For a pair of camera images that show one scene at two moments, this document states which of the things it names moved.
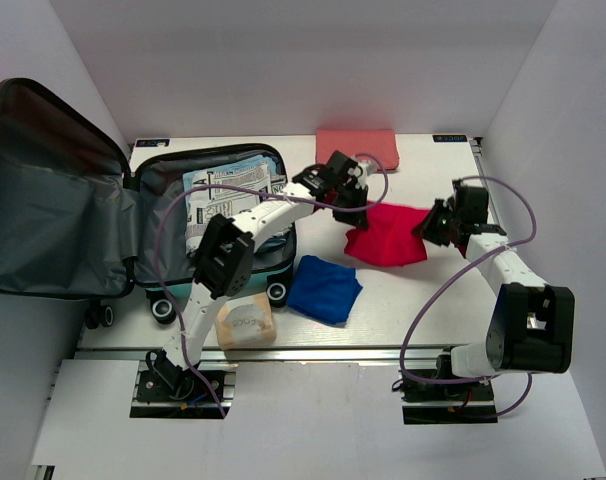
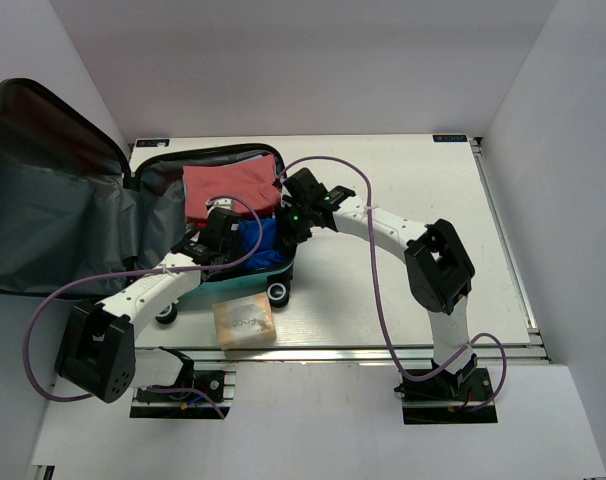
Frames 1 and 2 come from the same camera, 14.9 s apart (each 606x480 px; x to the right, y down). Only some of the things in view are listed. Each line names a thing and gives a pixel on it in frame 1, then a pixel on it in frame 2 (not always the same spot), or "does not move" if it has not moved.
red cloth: (389, 237) -> (200, 222)
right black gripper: (425, 228) -> (285, 233)
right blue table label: (450, 138) does not move
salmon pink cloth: (375, 145) -> (251, 179)
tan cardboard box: (245, 321) does not move
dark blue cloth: (323, 289) -> (268, 251)
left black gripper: (359, 192) -> (239, 248)
